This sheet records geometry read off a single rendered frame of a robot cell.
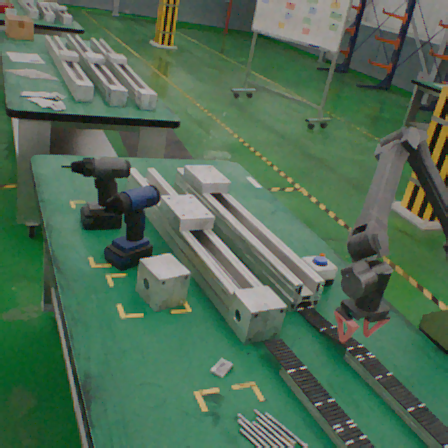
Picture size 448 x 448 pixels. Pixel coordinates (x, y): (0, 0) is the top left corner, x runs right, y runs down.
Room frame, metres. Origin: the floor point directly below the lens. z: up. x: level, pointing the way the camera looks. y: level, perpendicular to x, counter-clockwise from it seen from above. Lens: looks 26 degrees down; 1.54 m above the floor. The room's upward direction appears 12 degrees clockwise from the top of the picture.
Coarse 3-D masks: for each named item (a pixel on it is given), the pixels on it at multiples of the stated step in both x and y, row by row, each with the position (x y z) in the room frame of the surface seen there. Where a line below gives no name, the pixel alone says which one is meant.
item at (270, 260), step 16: (176, 176) 1.82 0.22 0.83; (192, 192) 1.70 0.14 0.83; (208, 208) 1.59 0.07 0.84; (224, 208) 1.55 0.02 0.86; (240, 208) 1.58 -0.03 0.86; (224, 224) 1.49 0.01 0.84; (240, 224) 1.45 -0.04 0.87; (256, 224) 1.48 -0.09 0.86; (224, 240) 1.47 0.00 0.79; (240, 240) 1.40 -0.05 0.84; (256, 240) 1.37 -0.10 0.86; (272, 240) 1.39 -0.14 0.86; (240, 256) 1.39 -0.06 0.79; (256, 256) 1.32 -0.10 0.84; (272, 256) 1.29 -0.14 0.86; (288, 256) 1.32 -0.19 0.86; (256, 272) 1.30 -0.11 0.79; (272, 272) 1.25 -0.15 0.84; (288, 272) 1.22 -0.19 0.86; (304, 272) 1.25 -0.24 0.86; (272, 288) 1.23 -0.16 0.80; (288, 288) 1.18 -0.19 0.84; (304, 288) 1.22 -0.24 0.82; (320, 288) 1.21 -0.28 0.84; (288, 304) 1.16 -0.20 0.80
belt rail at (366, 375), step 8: (352, 360) 0.99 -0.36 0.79; (360, 368) 0.97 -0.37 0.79; (368, 376) 0.94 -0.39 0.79; (376, 384) 0.92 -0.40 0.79; (384, 392) 0.90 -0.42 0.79; (384, 400) 0.89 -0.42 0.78; (392, 400) 0.87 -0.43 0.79; (392, 408) 0.86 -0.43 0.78; (400, 408) 0.85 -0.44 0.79; (400, 416) 0.84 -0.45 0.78; (408, 416) 0.83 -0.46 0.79; (408, 424) 0.82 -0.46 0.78; (416, 424) 0.81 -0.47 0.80; (416, 432) 0.80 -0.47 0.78; (424, 432) 0.79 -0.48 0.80; (424, 440) 0.79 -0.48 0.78; (432, 440) 0.77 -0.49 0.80
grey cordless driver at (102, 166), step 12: (72, 168) 1.37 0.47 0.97; (84, 168) 1.38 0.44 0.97; (96, 168) 1.39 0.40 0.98; (108, 168) 1.40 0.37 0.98; (120, 168) 1.42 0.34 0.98; (96, 180) 1.41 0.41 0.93; (108, 180) 1.42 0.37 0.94; (108, 192) 1.42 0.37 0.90; (96, 204) 1.42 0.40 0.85; (84, 216) 1.37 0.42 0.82; (96, 216) 1.38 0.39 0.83; (108, 216) 1.40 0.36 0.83; (120, 216) 1.42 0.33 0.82; (96, 228) 1.39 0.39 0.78; (108, 228) 1.40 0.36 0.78; (120, 228) 1.42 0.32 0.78
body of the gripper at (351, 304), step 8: (368, 296) 1.00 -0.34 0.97; (376, 296) 1.00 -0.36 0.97; (344, 304) 1.01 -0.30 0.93; (352, 304) 1.01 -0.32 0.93; (360, 304) 1.00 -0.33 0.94; (368, 304) 1.00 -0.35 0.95; (376, 304) 1.00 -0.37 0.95; (384, 304) 1.04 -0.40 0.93; (352, 312) 0.99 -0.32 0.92; (360, 312) 0.99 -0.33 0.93; (368, 312) 0.99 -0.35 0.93; (376, 312) 1.00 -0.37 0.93; (384, 312) 1.01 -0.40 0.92
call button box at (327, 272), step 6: (306, 258) 1.37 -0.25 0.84; (312, 258) 1.37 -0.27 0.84; (312, 264) 1.34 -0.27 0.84; (318, 264) 1.34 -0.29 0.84; (330, 264) 1.36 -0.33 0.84; (318, 270) 1.31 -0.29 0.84; (324, 270) 1.32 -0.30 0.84; (330, 270) 1.33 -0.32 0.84; (336, 270) 1.34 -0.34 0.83; (324, 276) 1.32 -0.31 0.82; (330, 276) 1.33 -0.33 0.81; (330, 282) 1.34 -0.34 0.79
